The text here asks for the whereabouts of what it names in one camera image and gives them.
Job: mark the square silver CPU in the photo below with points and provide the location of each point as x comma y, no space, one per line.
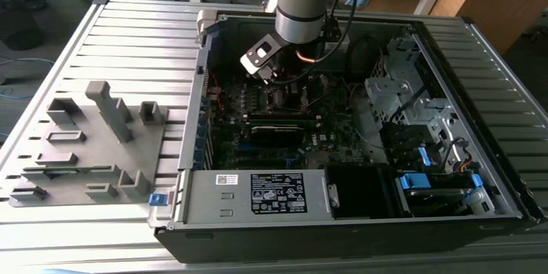
283,100

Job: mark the CPU socket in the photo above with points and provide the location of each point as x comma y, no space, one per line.
270,107

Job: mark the RAM slot black clips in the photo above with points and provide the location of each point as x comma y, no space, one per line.
283,121
283,114

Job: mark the blue expansion slot retainer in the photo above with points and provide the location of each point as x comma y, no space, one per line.
202,133

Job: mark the perforated metal drive cage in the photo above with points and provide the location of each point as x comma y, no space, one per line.
383,86

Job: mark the black graphics card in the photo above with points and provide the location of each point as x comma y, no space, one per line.
278,137

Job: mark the green motherboard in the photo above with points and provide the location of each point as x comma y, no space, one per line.
338,129

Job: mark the grey chipset heatsink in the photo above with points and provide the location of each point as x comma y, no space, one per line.
319,158

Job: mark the blue disk carrier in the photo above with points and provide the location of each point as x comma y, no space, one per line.
412,181
424,157

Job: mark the silver power supply unit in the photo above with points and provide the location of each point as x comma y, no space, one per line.
206,197

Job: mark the black hard disk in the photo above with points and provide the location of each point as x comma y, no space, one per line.
432,195

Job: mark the blue case latch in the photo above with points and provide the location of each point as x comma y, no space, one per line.
158,200

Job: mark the grey parts rack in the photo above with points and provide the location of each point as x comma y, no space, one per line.
99,155

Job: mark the black PC case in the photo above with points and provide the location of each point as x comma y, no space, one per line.
299,245

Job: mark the green RAM stick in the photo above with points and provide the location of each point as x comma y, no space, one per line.
92,169

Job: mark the black waste bin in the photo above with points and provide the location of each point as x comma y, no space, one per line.
23,36

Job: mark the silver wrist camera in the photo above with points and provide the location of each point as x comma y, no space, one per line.
250,65

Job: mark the black drive bay bracket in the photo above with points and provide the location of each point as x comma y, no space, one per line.
403,139

